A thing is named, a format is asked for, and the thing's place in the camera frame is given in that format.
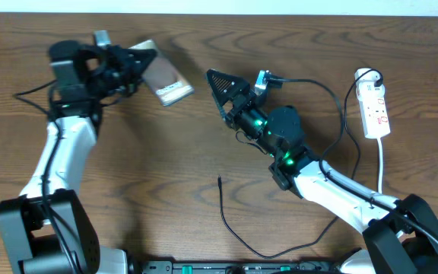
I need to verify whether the black usb charging cable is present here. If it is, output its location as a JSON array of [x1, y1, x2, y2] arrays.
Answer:
[[217, 68, 384, 260]]

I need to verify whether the white power strip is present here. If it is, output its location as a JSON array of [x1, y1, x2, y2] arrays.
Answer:
[[359, 97, 391, 139]]

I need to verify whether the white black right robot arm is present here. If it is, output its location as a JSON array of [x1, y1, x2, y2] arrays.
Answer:
[[205, 69, 438, 273]]

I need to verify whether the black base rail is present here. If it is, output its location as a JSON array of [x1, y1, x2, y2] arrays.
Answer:
[[135, 260, 339, 274]]

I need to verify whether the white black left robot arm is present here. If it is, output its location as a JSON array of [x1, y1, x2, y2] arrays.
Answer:
[[0, 37, 157, 273]]

